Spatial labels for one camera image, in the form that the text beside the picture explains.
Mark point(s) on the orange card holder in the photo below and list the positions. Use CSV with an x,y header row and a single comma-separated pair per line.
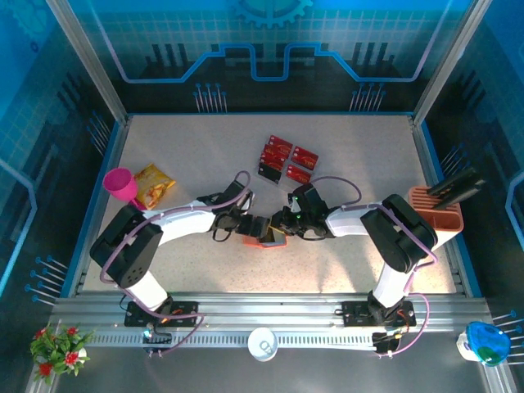
x,y
254,242

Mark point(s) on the red credit card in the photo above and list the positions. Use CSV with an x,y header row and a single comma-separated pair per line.
x,y
271,160
275,152
305,157
299,174
281,143

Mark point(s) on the black credit card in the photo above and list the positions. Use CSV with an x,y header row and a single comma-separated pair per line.
x,y
269,172

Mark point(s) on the red packets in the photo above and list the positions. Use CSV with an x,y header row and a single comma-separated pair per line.
x,y
287,161

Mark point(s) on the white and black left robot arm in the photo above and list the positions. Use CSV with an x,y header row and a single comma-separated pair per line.
x,y
184,223

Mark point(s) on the yellow snack bag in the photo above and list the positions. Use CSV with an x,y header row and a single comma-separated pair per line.
x,y
155,184

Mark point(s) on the white round tin can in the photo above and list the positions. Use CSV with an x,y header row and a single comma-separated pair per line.
x,y
262,346

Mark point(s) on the pink plastic goblet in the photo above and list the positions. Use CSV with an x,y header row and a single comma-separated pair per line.
x,y
118,184

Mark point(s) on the orange and white knife block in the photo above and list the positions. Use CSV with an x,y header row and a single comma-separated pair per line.
x,y
450,223

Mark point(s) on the artificial plant with red flowers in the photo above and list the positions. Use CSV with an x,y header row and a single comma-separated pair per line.
x,y
57,352

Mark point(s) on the white jar with blue lid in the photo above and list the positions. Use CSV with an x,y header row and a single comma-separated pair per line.
x,y
487,341

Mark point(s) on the aluminium mounting rail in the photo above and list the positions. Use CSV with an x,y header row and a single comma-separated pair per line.
x,y
266,307

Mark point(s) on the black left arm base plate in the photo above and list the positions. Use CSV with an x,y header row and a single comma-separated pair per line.
x,y
184,313

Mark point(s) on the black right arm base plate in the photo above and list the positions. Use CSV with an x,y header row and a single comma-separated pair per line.
x,y
356,313

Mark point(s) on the aluminium frame post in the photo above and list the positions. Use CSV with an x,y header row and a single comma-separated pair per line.
x,y
450,61
86,53

